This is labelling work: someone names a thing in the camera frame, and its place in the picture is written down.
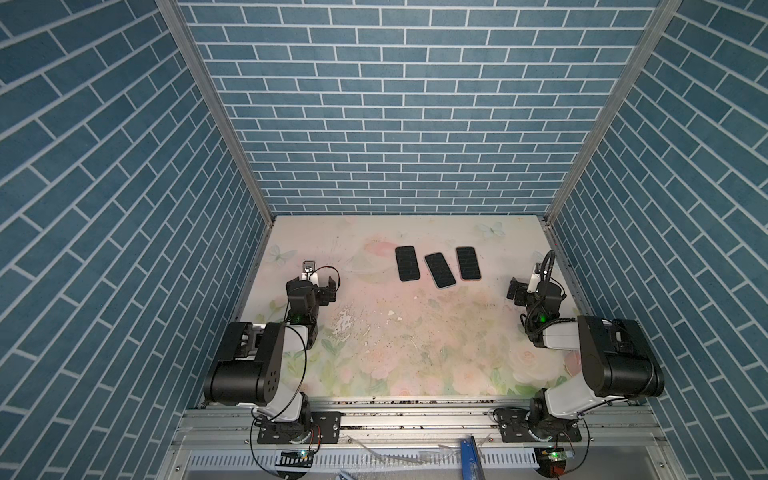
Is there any dusty pink phone case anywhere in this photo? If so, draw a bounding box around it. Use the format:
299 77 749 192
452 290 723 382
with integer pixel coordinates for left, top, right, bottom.
456 246 482 281

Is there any sage green phone case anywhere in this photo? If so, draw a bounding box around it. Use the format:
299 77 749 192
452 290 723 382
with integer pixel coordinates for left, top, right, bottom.
425 252 456 289

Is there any black phone case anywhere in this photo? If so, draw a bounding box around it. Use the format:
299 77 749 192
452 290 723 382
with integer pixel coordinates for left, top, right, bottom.
395 246 421 282

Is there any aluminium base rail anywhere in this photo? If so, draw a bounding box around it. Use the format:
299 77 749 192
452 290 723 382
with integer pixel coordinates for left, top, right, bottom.
158 398 684 479

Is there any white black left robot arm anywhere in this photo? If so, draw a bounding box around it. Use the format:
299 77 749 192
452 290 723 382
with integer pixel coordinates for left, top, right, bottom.
203 272 341 445

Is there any aluminium frame post right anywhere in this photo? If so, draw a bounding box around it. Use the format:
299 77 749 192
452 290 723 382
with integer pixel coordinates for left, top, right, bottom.
544 0 685 224

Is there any aluminium frame post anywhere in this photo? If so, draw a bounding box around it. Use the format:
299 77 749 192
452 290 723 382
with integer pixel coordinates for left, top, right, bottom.
154 0 276 226
544 0 685 224

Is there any aluminium frame post left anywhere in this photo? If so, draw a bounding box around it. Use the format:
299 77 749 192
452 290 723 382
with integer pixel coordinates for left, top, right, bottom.
154 0 276 226

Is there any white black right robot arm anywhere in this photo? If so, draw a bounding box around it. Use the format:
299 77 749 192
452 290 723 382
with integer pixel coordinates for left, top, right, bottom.
494 279 665 443

